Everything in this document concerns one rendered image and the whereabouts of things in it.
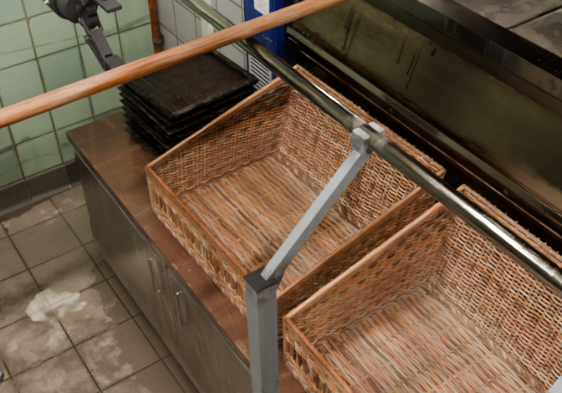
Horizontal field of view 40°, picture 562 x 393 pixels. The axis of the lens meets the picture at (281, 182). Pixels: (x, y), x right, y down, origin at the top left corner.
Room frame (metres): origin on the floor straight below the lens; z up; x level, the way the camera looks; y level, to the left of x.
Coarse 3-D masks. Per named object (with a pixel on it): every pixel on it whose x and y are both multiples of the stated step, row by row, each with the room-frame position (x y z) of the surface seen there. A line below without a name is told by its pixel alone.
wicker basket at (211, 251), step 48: (288, 96) 1.72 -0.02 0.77; (336, 96) 1.59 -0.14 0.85; (192, 144) 1.55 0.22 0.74; (288, 144) 1.67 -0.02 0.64; (336, 144) 1.54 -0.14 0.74; (192, 192) 1.54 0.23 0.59; (240, 192) 1.53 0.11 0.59; (288, 192) 1.53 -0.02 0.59; (384, 192) 1.38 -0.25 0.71; (192, 240) 1.30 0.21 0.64; (240, 240) 1.35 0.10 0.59; (336, 240) 1.35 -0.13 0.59; (240, 288) 1.20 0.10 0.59; (288, 288) 1.05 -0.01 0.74
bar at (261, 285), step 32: (192, 0) 1.48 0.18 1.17; (288, 64) 1.21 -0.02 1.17; (320, 96) 1.11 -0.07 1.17; (352, 128) 1.02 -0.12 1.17; (352, 160) 0.99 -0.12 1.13; (416, 160) 0.93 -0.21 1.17; (448, 192) 0.85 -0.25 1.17; (480, 224) 0.79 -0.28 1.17; (288, 256) 0.91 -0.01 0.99; (512, 256) 0.73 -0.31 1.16; (544, 256) 0.72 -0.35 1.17; (256, 288) 0.87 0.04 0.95; (256, 320) 0.87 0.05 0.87; (256, 352) 0.87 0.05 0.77; (256, 384) 0.88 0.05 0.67
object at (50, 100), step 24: (312, 0) 1.40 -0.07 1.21; (336, 0) 1.42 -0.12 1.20; (240, 24) 1.31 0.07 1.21; (264, 24) 1.32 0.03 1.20; (192, 48) 1.23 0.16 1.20; (216, 48) 1.26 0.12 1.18; (120, 72) 1.15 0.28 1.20; (144, 72) 1.17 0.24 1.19; (48, 96) 1.08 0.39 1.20; (72, 96) 1.09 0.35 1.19; (0, 120) 1.02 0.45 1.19
